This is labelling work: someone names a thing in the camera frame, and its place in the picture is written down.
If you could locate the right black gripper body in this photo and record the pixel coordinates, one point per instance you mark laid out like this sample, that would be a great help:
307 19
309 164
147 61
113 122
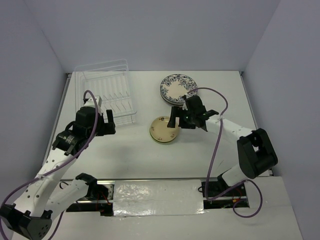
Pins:
186 119

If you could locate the silver foil tape patch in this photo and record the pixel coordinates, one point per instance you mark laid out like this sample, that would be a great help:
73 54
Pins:
157 198

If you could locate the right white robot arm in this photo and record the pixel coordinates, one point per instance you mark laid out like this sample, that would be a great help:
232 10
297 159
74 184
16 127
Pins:
255 151

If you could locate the dark patterned plate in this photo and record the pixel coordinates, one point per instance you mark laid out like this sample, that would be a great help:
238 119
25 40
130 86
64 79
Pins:
176 85

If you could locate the teal green plate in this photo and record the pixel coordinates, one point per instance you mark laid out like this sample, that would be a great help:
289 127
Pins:
163 141

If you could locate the white pink plate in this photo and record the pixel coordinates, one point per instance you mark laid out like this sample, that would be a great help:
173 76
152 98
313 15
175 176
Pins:
177 101

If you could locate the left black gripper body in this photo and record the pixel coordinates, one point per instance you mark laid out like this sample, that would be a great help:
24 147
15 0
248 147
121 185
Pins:
99 130

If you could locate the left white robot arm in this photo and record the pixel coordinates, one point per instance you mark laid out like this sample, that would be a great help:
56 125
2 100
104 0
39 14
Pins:
31 215

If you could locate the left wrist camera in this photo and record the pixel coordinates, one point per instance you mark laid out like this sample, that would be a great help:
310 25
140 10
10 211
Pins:
91 103

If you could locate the white wire dish rack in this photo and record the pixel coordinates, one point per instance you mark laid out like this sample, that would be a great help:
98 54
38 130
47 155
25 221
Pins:
109 81

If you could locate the beige plate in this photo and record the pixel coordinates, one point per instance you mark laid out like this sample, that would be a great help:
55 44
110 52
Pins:
158 128

